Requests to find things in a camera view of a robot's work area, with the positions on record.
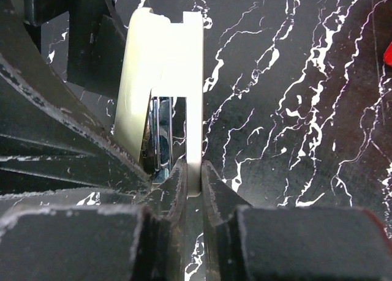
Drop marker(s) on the beige stapler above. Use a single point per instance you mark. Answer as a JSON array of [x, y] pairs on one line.
[[162, 60]]

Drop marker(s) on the red plastic shopping basket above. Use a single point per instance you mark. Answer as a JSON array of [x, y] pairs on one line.
[[387, 56]]

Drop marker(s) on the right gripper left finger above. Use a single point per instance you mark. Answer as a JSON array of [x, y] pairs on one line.
[[96, 234]]

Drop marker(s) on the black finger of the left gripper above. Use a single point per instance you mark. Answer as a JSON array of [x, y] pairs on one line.
[[49, 138]]

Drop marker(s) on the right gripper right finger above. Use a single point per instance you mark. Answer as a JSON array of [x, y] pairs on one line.
[[243, 242]]

